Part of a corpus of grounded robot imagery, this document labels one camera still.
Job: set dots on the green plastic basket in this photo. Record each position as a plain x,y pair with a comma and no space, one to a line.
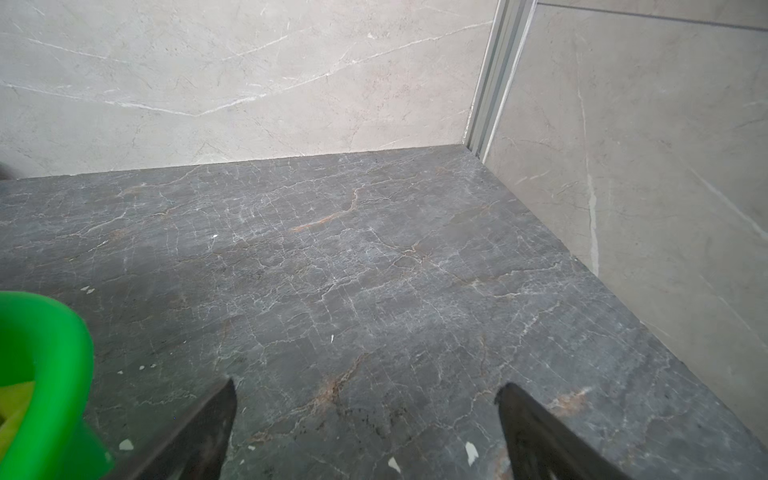
44,341

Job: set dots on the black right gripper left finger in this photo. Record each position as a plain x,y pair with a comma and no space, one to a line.
192,446

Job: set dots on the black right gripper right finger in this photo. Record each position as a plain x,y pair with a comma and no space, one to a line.
540,446

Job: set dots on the lime green shorts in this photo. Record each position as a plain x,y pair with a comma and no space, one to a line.
14,402

